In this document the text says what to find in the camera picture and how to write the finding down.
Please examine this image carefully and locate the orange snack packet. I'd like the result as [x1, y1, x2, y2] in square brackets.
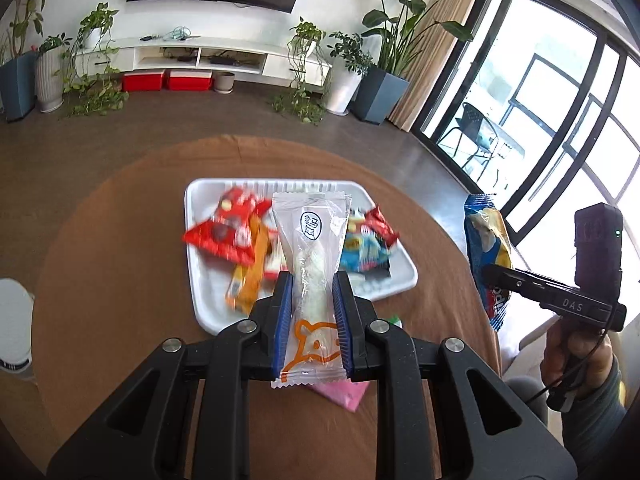
[224, 214, 270, 315]

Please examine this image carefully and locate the green clear nut packet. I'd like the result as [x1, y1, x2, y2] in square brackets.
[386, 315, 404, 328]

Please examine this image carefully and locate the light blue cartoon snack bag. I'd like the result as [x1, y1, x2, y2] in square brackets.
[340, 209, 397, 273]

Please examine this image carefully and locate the blue yellow cake bag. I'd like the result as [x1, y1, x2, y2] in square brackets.
[463, 194, 512, 332]

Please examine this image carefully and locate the clear orange bear packet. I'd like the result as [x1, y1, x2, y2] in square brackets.
[271, 191, 352, 388]

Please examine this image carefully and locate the pink snack packet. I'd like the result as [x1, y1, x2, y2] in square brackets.
[308, 379, 369, 413]

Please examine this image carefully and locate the red white fruit packet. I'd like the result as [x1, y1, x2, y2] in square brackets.
[262, 230, 288, 281]

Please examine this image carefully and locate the black snack packet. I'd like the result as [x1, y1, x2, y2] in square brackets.
[364, 260, 390, 281]

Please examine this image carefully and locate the white and red snack bag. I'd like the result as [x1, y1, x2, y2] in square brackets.
[364, 206, 399, 248]

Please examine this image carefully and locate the person's right hand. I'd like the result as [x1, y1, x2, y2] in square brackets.
[540, 320, 614, 396]

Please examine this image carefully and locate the black balcony chair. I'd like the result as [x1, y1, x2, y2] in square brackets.
[437, 101, 525, 191]

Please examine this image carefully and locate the trailing plant on cabinet right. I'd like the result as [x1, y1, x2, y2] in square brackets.
[271, 18, 326, 126]

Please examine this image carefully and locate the large plant blue-grey pot right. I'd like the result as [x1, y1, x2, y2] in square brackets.
[352, 0, 473, 125]

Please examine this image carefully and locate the small beige pot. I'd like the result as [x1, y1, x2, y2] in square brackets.
[213, 70, 235, 94]

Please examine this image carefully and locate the plant in white pot right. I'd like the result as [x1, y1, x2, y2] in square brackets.
[321, 32, 373, 116]

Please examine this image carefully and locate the red storage box right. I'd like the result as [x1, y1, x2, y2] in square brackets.
[167, 70, 213, 91]

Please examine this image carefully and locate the red storage box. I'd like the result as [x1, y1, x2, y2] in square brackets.
[167, 70, 213, 91]
[122, 70, 165, 92]

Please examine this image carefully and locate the white tv cabinet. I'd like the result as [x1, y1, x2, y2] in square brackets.
[74, 34, 334, 90]

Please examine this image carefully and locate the red storage box left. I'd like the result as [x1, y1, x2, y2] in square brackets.
[122, 70, 165, 92]

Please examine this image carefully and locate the trailing ivy plant left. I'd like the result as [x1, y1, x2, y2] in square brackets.
[62, 2, 128, 116]

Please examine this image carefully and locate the beige curtain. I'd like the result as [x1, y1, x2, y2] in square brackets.
[388, 0, 474, 131]

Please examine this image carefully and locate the plant in white ribbed pot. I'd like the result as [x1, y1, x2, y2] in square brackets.
[35, 32, 70, 114]

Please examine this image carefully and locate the tall plant blue-grey pot left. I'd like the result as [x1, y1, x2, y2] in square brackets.
[1, 0, 46, 122]

